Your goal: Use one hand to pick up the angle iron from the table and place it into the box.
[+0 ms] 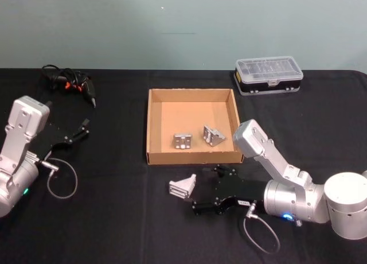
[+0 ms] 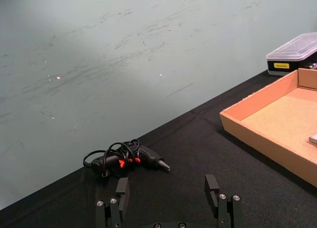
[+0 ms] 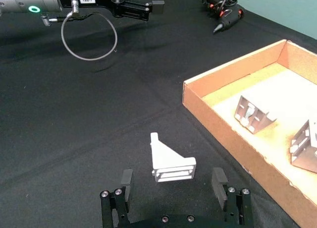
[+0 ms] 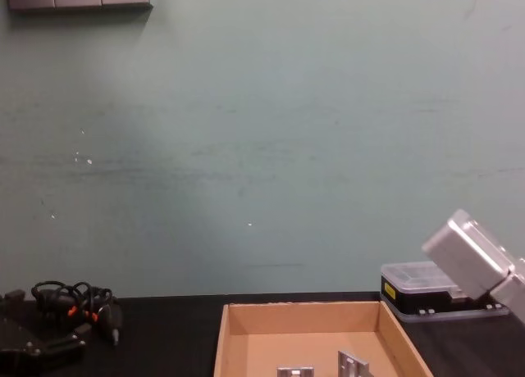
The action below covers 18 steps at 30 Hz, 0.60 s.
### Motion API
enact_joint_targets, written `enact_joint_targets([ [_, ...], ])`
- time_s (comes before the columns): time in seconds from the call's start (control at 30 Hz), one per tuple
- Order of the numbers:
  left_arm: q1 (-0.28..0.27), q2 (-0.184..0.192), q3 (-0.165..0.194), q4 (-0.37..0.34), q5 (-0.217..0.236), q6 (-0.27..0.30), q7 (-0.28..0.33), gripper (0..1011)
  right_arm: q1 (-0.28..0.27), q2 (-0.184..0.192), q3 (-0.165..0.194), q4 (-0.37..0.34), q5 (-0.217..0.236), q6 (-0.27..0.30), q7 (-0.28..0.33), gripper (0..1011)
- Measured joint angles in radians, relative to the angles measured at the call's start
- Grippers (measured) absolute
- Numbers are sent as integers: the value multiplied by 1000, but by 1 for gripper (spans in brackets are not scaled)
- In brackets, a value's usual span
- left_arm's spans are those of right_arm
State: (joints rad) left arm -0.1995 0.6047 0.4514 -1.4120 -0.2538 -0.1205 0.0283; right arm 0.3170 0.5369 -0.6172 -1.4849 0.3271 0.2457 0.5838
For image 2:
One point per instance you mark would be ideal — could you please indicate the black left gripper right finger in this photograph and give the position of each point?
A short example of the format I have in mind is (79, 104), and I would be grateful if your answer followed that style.
(215, 192)

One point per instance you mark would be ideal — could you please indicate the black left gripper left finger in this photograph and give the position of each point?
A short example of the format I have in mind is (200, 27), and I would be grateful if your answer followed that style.
(123, 193)

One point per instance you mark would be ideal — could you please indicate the black table cloth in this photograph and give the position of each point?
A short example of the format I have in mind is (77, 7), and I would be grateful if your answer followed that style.
(188, 173)

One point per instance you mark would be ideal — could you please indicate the shallow brown cardboard tray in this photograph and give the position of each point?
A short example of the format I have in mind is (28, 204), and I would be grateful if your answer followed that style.
(277, 124)

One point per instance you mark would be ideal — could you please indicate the roll of silver tape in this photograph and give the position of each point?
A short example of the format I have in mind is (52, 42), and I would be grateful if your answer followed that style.
(313, 139)

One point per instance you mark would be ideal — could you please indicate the clear plastic case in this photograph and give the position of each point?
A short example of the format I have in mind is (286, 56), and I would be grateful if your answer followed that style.
(294, 55)

